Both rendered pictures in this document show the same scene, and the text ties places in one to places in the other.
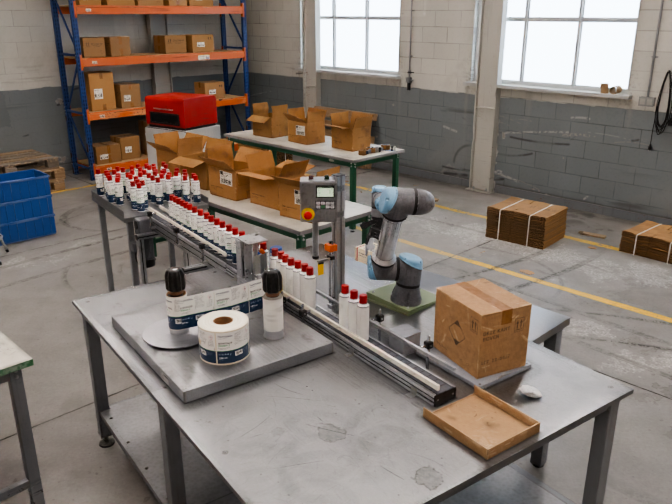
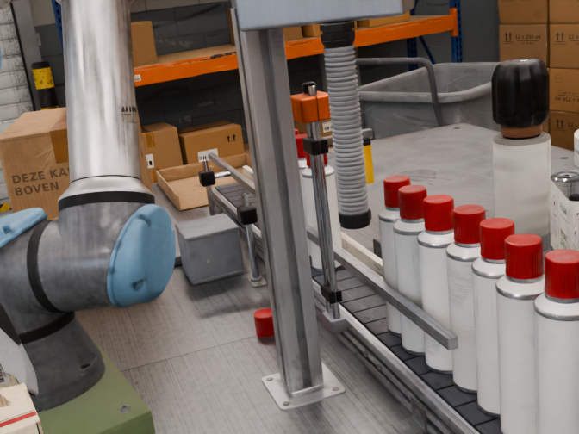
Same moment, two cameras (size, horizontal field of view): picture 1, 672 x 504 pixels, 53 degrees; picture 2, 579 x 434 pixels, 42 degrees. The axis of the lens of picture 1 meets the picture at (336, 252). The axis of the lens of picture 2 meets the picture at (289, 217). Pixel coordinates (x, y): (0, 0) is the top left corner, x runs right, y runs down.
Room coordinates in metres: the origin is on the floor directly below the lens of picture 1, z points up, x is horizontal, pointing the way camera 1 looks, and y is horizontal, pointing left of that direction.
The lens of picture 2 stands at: (3.73, 0.27, 1.34)
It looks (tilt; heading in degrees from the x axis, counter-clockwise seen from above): 18 degrees down; 199
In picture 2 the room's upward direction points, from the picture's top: 7 degrees counter-clockwise
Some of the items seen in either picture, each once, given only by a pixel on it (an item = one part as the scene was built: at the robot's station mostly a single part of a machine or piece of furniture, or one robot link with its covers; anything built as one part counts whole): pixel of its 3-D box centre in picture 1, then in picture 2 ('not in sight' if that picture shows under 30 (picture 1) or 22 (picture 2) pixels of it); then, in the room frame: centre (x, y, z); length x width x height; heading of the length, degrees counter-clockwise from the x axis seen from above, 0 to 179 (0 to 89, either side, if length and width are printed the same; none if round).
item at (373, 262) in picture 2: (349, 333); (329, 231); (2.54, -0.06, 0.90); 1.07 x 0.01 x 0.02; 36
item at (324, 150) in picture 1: (308, 174); not in sight; (7.70, 0.32, 0.39); 2.20 x 0.80 x 0.78; 45
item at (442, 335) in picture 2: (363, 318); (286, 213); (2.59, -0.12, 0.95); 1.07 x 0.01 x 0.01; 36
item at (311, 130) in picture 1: (304, 125); not in sight; (7.64, 0.36, 0.97); 0.42 x 0.39 x 0.37; 132
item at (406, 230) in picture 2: (305, 284); (418, 269); (2.89, 0.14, 0.98); 0.05 x 0.05 x 0.20
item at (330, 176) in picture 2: (345, 307); (321, 206); (2.64, -0.04, 0.98); 0.05 x 0.05 x 0.20
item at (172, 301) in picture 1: (176, 300); not in sight; (2.59, 0.67, 1.04); 0.09 x 0.09 x 0.29
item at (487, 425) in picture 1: (480, 419); (215, 180); (1.99, -0.50, 0.85); 0.30 x 0.26 x 0.04; 36
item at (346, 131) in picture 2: (315, 237); (346, 128); (2.99, 0.10, 1.18); 0.04 x 0.04 x 0.21
